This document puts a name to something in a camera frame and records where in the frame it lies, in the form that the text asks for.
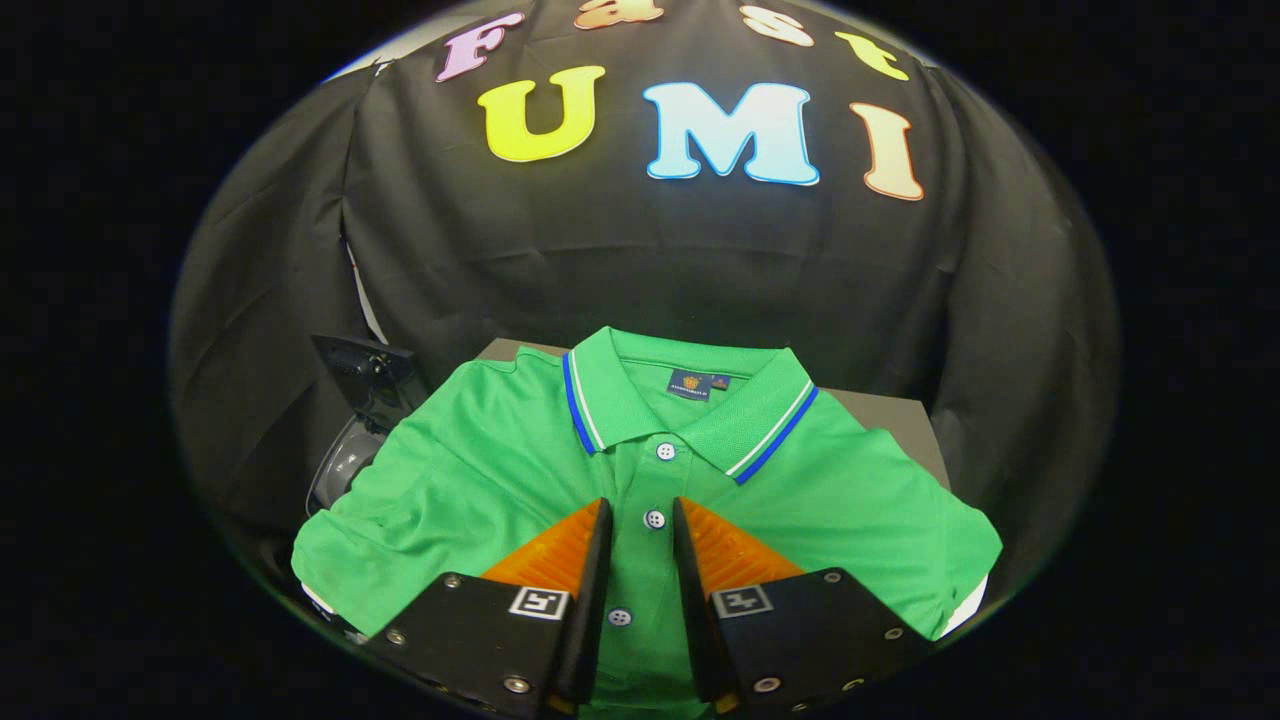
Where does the green polo shirt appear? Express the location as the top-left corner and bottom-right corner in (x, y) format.
(290, 326), (1004, 717)

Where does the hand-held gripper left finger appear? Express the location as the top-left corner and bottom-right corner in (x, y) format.
(365, 497), (614, 719)

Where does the beige cabinet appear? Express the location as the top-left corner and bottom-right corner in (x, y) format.
(478, 338), (951, 491)

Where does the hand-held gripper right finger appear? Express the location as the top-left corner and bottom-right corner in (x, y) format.
(672, 497), (936, 716)

